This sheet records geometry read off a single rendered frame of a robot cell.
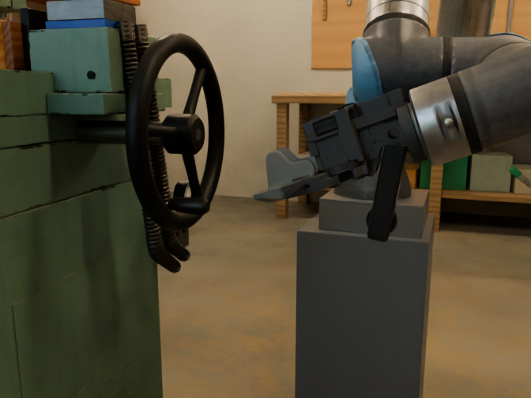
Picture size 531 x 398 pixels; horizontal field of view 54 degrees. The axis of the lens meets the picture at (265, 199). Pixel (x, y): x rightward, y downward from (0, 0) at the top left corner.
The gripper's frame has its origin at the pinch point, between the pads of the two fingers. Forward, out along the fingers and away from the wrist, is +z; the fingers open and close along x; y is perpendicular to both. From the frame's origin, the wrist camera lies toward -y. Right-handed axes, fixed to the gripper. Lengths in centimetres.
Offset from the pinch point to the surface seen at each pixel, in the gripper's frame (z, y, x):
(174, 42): 6.5, 23.7, -4.9
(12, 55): 31.3, 31.7, -3.4
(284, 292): 63, -57, -147
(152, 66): 7.8, 20.6, 1.0
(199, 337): 79, -50, -96
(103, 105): 18.3, 19.2, -1.3
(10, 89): 26.2, 24.6, 5.3
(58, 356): 40.3, -13.1, 1.5
